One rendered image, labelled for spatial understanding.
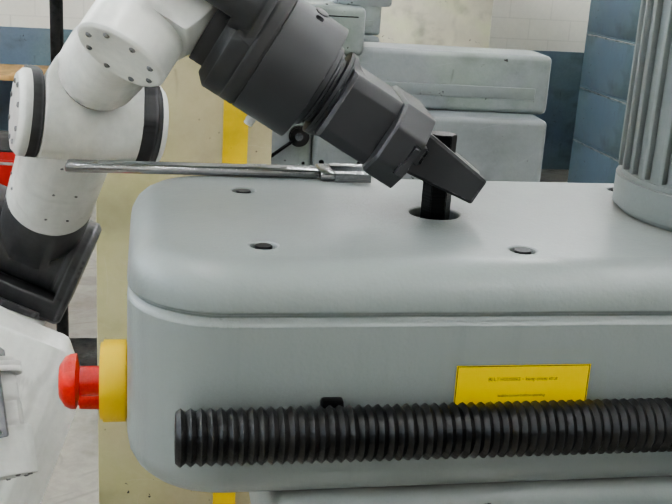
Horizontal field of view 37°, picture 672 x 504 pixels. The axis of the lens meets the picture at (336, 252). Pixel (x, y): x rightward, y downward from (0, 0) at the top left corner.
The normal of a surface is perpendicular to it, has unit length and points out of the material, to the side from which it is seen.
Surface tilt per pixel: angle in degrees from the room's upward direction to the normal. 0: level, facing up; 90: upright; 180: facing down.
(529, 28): 90
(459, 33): 90
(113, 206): 90
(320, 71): 75
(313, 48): 64
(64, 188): 133
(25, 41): 90
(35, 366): 58
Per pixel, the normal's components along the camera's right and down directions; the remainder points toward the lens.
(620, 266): 0.13, -0.72
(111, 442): 0.18, 0.29
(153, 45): 0.67, 0.07
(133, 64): -0.44, 0.84
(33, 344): 0.44, -0.27
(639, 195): -0.95, 0.04
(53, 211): 0.17, 0.87
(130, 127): 0.39, 0.32
